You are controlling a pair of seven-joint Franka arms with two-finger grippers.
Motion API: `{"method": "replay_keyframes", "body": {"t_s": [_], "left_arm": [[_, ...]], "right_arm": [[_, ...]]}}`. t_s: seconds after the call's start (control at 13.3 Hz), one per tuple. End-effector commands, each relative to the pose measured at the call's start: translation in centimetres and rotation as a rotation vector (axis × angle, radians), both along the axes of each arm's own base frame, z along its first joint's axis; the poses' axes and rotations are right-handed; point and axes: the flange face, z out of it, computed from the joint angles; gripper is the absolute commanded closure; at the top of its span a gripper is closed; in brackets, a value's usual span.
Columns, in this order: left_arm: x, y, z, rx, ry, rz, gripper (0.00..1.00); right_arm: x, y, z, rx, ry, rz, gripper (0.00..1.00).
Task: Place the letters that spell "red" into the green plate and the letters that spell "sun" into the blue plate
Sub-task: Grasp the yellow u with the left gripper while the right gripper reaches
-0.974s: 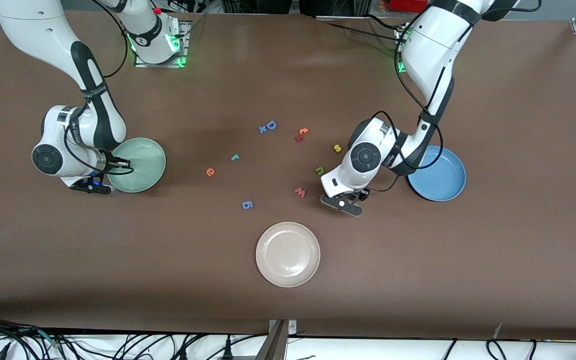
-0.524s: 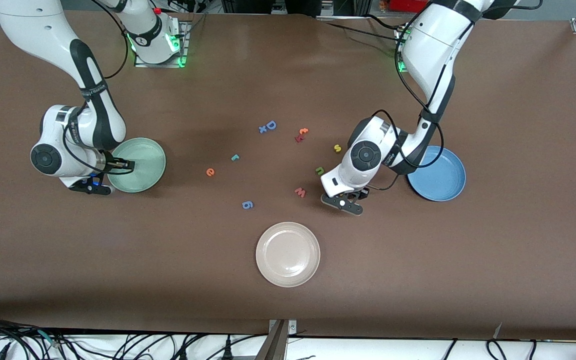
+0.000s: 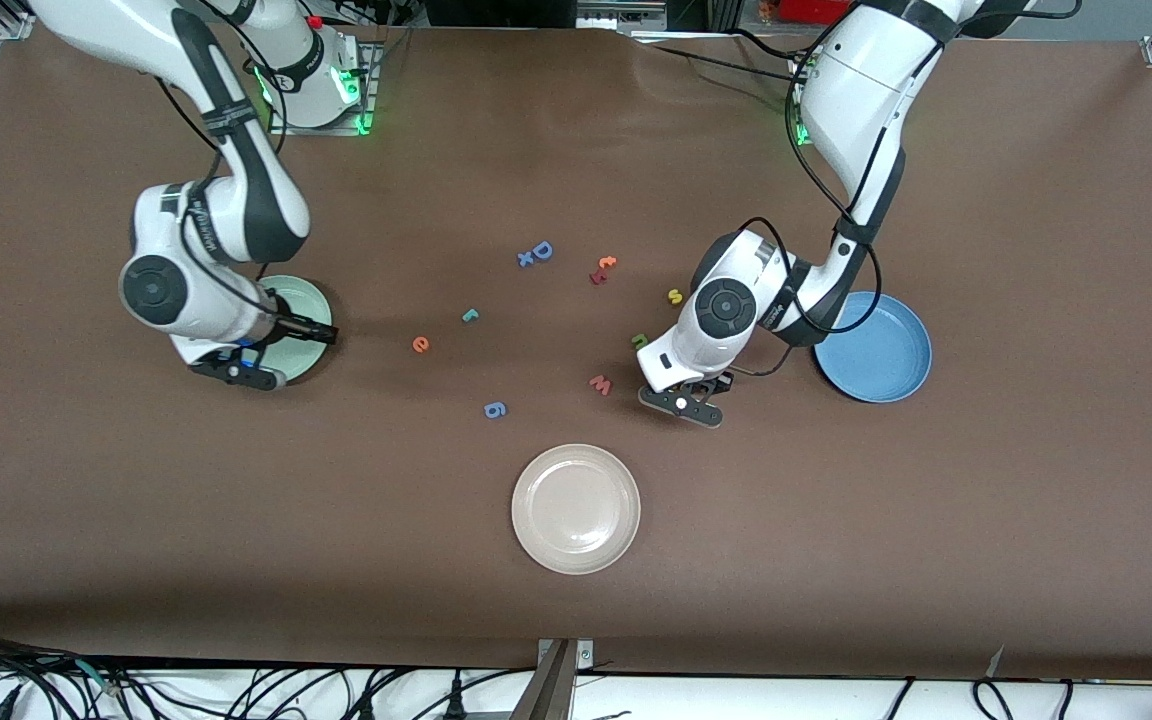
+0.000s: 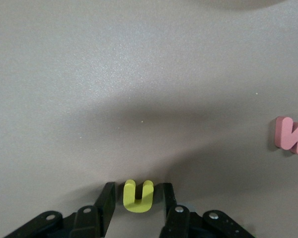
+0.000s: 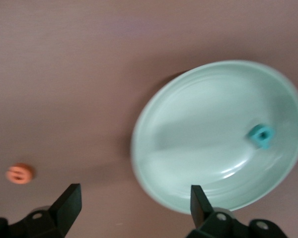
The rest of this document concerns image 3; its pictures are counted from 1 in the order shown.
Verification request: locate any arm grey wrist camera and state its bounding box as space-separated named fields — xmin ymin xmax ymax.
xmin=638 ymin=383 xmax=724 ymax=430
xmin=188 ymin=352 xmax=287 ymax=392

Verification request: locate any blue plate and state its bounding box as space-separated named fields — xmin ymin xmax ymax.
xmin=813 ymin=291 xmax=933 ymax=404

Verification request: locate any black base power cable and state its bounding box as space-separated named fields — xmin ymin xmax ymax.
xmin=636 ymin=28 xmax=807 ymax=79

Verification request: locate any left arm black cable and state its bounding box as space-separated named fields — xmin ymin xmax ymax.
xmin=731 ymin=0 xmax=1082 ymax=379

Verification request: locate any aluminium frame strut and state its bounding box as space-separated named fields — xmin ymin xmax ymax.
xmin=509 ymin=638 xmax=595 ymax=720

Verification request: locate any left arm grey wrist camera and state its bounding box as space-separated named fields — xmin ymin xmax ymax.
xmin=638 ymin=383 xmax=724 ymax=430

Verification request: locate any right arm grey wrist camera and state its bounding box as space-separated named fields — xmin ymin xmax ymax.
xmin=188 ymin=352 xmax=287 ymax=392

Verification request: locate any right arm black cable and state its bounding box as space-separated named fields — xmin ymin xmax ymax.
xmin=151 ymin=0 xmax=337 ymax=341

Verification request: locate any pale green plate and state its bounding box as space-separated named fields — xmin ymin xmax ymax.
xmin=254 ymin=275 xmax=334 ymax=387

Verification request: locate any red box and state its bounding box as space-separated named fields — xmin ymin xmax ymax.
xmin=779 ymin=0 xmax=852 ymax=23

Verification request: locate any beige plate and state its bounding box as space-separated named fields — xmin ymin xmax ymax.
xmin=511 ymin=444 xmax=642 ymax=576

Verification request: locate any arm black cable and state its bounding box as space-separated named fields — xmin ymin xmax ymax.
xmin=731 ymin=0 xmax=1082 ymax=379
xmin=151 ymin=0 xmax=337 ymax=341

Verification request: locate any brown table cover sheet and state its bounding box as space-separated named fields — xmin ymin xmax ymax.
xmin=0 ymin=18 xmax=1152 ymax=681

